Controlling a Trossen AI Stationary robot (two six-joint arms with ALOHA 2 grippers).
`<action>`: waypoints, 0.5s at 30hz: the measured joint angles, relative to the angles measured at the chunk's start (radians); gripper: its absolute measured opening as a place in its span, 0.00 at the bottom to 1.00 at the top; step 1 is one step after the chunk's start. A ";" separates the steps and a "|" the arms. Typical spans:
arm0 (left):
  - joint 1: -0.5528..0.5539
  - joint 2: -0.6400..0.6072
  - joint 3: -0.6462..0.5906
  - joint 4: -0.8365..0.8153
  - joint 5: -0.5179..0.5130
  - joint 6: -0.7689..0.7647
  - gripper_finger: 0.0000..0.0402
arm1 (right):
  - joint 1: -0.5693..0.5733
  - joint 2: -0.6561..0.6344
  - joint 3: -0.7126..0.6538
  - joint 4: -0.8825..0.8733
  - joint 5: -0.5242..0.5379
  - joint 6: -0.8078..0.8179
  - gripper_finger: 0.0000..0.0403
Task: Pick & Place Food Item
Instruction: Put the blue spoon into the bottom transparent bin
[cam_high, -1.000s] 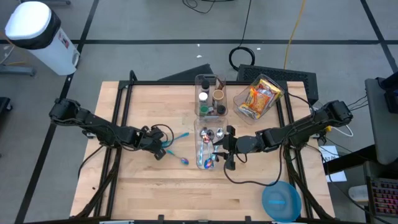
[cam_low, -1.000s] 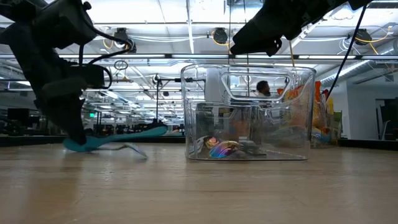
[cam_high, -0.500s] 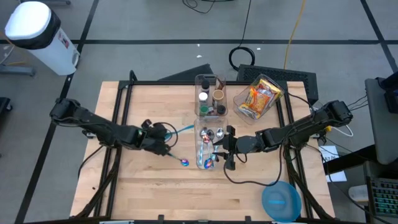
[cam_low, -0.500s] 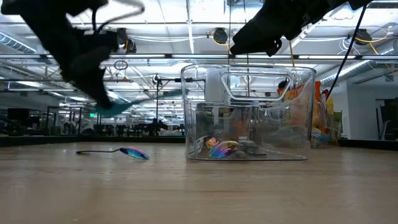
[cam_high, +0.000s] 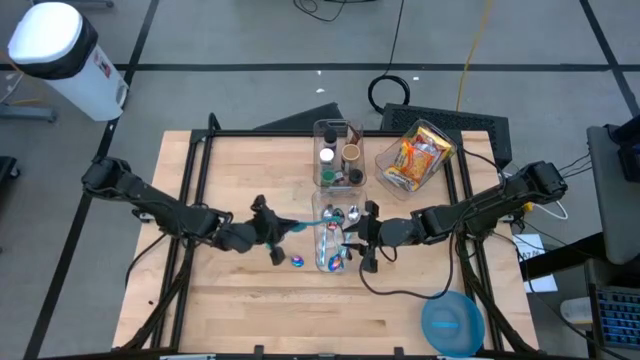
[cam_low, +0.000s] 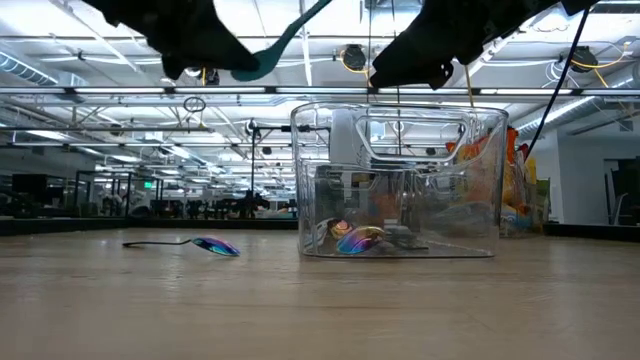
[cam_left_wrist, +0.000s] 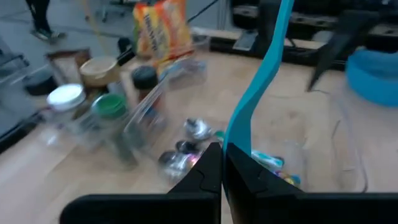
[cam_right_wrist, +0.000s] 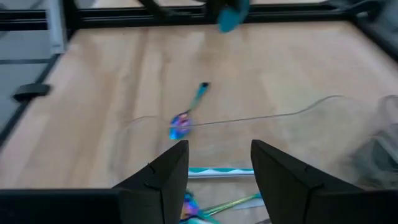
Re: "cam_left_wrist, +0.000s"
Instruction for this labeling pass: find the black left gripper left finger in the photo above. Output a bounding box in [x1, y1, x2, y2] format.
[59, 142, 223, 224]

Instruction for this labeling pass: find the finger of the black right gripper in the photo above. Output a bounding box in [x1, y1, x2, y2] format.
[307, 11, 382, 93]

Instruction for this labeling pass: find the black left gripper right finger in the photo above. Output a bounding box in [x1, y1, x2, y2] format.
[223, 142, 398, 224]

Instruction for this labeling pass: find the rainbow iridescent spoon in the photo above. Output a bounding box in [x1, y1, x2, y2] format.
[251, 150, 302, 188]

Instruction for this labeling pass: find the purple spoon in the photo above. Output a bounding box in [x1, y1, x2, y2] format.
[157, 151, 201, 183]

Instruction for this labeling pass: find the black spoon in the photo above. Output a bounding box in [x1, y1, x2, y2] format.
[175, 139, 197, 154]

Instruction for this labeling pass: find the teal plastic spoon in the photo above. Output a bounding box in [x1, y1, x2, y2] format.
[222, 0, 295, 158]

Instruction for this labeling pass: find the green lid spice jar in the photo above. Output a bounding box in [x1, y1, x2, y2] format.
[90, 93, 129, 141]

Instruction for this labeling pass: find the black round cap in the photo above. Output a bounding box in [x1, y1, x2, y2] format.
[131, 65, 159, 104]

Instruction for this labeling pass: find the white lid spice jar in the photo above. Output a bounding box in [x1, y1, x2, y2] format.
[45, 83, 87, 126]

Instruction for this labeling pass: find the gold lid furikake jar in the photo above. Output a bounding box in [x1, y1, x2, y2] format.
[79, 55, 121, 95]

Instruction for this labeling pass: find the orange ramen noodle packet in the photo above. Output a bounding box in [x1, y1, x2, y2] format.
[132, 0, 193, 62]

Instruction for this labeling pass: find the blue plastic bowl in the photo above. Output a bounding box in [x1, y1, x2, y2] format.
[345, 48, 398, 108]

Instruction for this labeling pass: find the person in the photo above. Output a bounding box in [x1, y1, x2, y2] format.
[24, 0, 68, 42]

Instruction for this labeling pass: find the thick yellow cable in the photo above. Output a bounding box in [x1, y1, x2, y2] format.
[81, 0, 108, 54]

